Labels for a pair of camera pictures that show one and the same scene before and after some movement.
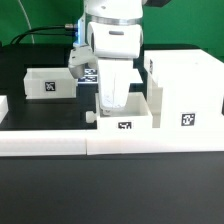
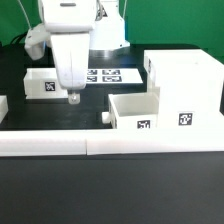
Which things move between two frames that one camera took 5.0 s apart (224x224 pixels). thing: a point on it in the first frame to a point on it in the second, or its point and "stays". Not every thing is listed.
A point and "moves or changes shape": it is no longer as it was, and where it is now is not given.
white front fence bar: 158,140 stays
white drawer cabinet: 192,83 stays
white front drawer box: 137,116 moves or changes shape
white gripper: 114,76 to 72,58
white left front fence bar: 42,142 stays
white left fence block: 4,108 stays
